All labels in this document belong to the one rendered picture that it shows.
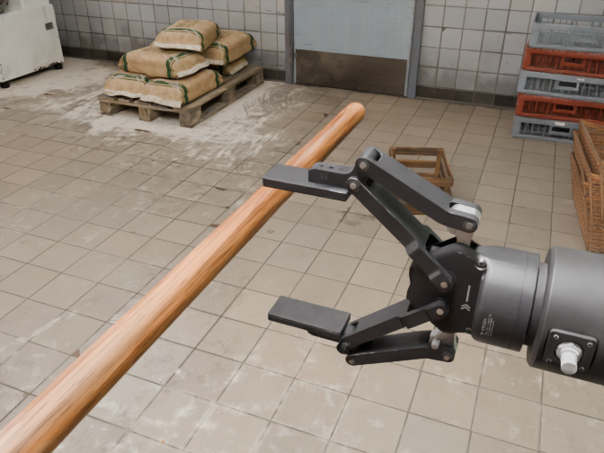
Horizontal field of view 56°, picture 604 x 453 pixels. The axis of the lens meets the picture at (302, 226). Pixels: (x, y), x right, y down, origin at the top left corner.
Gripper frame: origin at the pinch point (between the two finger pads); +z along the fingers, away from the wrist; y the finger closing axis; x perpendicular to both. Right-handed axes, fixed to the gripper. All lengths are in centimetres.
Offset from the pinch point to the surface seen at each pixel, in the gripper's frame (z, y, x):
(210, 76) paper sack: 205, 93, 328
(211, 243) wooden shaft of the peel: 5.8, -0.4, -2.2
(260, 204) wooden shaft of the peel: 5.2, -0.1, 6.2
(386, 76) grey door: 94, 105, 417
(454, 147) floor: 22, 120, 324
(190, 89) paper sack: 206, 95, 301
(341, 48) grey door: 133, 85, 417
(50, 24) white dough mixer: 396, 79, 375
